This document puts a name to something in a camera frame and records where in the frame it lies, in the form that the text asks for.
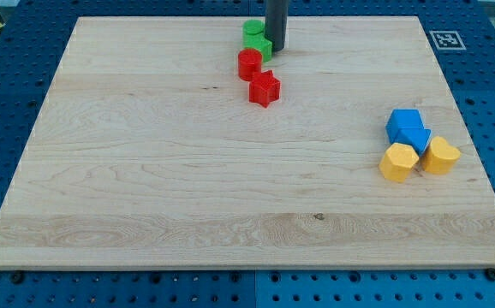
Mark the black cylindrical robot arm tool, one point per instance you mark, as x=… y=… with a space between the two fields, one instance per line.
x=276 y=15

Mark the yellow heart block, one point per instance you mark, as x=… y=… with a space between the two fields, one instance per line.
x=440 y=156

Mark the red star block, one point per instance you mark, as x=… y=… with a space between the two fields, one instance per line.
x=264 y=88

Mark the red cylinder block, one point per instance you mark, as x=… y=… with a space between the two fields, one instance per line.
x=249 y=62

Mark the light wooden board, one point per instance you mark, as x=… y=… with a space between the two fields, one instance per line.
x=147 y=154

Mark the green star block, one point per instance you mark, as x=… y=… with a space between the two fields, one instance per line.
x=260 y=43

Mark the green cylinder block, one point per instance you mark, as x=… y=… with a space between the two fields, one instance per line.
x=253 y=27

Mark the yellow hexagon block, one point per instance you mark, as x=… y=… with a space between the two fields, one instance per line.
x=398 y=162

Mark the blue cube block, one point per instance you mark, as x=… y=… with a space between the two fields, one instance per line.
x=402 y=119

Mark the blue triangle block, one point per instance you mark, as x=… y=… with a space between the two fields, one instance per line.
x=418 y=138

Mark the white fiducial marker tag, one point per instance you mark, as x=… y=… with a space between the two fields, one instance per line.
x=447 y=40

